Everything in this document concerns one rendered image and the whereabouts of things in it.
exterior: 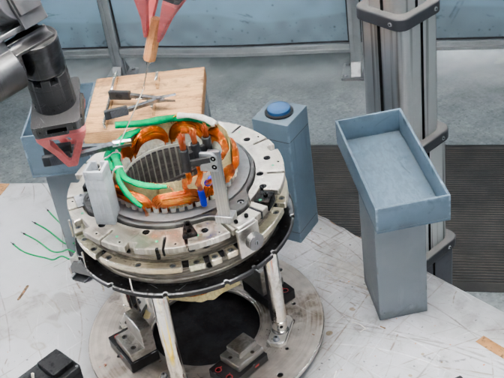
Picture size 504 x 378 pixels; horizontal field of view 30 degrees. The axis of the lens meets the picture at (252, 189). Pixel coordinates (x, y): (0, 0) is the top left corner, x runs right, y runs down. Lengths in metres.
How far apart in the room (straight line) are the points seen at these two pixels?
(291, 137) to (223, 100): 2.16
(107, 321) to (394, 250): 0.50
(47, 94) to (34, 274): 0.60
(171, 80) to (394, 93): 0.40
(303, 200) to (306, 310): 0.23
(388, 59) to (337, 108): 1.99
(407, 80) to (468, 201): 1.48
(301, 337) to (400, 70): 0.48
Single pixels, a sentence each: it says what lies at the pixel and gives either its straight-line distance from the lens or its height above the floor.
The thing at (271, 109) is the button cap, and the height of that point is 1.04.
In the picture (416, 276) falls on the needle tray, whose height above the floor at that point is 0.86.
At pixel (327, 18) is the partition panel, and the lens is 3.72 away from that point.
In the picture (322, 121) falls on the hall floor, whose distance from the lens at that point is 3.53.
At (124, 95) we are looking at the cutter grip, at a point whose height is 1.09.
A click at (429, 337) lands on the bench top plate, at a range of 1.53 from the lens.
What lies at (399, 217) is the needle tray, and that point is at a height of 1.04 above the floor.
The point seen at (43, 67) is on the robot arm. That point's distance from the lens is 1.23.
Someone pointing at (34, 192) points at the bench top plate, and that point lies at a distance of 2.01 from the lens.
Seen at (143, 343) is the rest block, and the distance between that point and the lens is 1.49.
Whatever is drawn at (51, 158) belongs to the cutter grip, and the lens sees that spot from 1.34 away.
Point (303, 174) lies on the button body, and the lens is 1.66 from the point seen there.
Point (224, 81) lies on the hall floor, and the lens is 3.88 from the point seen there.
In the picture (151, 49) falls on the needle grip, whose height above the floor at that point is 1.31.
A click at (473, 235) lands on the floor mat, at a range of 2.94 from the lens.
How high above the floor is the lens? 1.87
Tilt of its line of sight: 35 degrees down
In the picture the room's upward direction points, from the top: 9 degrees counter-clockwise
